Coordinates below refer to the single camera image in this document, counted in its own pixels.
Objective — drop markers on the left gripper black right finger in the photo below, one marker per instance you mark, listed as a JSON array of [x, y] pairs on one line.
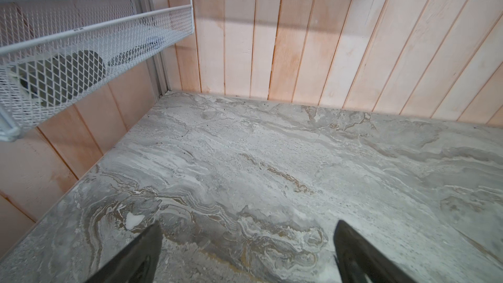
[[359, 261]]

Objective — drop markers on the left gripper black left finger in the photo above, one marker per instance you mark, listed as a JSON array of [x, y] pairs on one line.
[[137, 262]]

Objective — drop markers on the dark object in shelf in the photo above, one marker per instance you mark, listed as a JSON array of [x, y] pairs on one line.
[[59, 79]]

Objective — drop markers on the white wire mesh shelf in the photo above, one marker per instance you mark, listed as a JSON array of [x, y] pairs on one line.
[[40, 29]]

